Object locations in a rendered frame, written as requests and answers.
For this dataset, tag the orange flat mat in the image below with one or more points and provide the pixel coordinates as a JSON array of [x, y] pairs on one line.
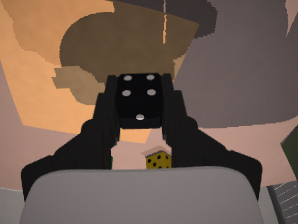
[[57, 54]]

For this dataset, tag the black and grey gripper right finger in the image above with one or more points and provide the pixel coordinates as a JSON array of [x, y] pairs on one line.
[[188, 143]]

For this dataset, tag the black die with white pips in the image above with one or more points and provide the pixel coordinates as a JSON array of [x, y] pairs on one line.
[[139, 101]]

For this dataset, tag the yellow die with black pips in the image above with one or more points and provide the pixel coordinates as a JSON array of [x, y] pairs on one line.
[[160, 160]]

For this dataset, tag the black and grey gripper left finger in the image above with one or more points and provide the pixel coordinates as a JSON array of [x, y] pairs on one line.
[[90, 149]]

